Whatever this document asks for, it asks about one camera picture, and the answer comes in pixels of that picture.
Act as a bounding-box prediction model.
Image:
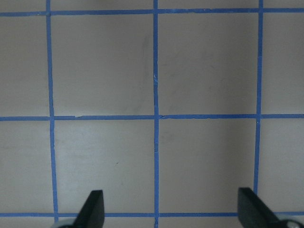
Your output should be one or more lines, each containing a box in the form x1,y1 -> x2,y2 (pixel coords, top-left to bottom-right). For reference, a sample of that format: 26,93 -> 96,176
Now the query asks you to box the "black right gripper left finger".
72,190 -> 105,228

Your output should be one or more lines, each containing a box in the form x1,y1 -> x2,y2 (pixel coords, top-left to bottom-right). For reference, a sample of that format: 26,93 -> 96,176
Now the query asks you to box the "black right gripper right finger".
237,187 -> 285,228

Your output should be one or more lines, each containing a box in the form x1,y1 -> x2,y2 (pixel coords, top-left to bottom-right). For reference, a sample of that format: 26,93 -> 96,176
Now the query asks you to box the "blue tape strip bottom horizontal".
0,212 -> 304,218

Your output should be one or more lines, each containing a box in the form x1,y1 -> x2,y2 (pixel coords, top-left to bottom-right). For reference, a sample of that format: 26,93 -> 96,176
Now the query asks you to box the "blue tape strip horizontal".
0,8 -> 304,17
0,114 -> 304,121
0,212 -> 304,218

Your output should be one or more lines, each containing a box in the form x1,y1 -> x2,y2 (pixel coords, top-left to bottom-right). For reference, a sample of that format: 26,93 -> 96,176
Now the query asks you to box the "blue tape strip middle horizontal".
0,114 -> 304,121

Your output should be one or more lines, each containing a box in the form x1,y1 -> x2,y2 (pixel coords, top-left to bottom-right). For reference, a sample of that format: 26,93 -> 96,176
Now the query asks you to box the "blue tape strip top horizontal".
0,8 -> 304,17

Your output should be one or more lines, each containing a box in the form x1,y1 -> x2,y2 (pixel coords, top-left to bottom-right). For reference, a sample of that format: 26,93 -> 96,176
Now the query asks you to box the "blue tape strip right vertical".
253,0 -> 264,193

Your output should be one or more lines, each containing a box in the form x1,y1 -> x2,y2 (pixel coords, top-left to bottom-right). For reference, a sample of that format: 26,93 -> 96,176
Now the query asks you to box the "blue tape strip vertical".
253,0 -> 264,193
153,0 -> 160,228
46,0 -> 59,222

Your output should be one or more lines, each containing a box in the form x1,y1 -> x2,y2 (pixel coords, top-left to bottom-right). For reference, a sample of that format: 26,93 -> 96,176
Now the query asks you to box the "blue tape strip left vertical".
46,0 -> 59,222

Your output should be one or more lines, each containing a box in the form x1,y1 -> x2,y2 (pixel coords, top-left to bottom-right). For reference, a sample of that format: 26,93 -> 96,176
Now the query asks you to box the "blue tape strip centre vertical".
153,0 -> 160,228

